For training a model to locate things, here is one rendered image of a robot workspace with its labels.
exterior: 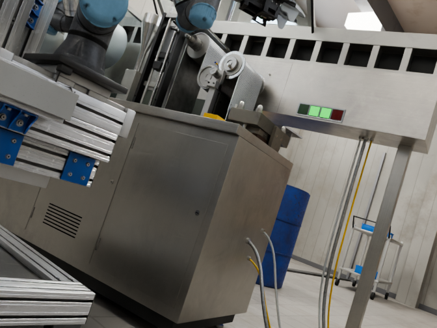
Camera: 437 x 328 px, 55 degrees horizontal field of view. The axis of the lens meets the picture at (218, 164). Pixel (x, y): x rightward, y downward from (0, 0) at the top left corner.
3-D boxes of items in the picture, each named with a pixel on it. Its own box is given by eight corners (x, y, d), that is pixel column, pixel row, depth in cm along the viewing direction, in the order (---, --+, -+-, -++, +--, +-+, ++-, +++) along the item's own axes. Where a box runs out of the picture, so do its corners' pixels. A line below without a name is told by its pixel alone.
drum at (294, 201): (294, 291, 402) (323, 198, 410) (256, 287, 357) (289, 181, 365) (245, 269, 445) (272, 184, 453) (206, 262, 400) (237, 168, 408)
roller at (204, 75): (194, 85, 215) (201, 64, 216) (217, 103, 237) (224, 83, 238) (213, 88, 209) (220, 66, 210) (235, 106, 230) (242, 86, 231)
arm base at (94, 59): (66, 59, 111) (79, 25, 112) (41, 58, 121) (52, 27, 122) (112, 82, 122) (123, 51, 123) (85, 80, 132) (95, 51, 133)
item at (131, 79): (105, 108, 248) (136, 20, 253) (120, 116, 260) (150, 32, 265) (121, 112, 241) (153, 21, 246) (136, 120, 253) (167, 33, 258)
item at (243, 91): (227, 110, 202) (238, 75, 204) (247, 125, 222) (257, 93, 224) (227, 110, 202) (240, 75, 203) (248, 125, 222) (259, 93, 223)
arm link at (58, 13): (55, 31, 179) (64, 8, 180) (34, 26, 182) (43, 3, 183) (66, 39, 187) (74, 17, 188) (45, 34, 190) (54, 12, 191)
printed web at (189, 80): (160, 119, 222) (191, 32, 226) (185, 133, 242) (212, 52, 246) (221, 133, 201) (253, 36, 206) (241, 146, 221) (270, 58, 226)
